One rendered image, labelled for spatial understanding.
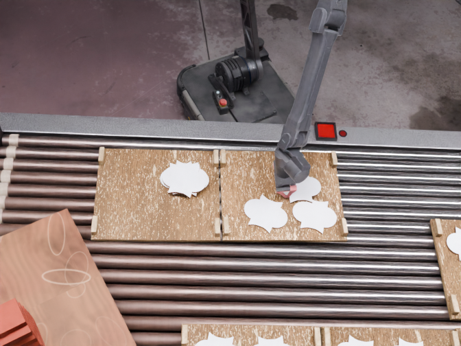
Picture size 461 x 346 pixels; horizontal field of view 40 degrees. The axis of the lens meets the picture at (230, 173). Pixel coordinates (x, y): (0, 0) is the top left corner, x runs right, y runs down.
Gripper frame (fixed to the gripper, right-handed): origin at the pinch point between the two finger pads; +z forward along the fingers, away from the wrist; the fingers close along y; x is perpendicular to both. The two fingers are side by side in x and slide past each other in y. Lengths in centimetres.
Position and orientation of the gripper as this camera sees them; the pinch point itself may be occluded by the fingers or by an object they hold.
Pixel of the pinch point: (285, 187)
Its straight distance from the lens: 214.2
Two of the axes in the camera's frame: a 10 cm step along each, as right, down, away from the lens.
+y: -0.6, -8.1, 5.9
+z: 1.0, 5.8, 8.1
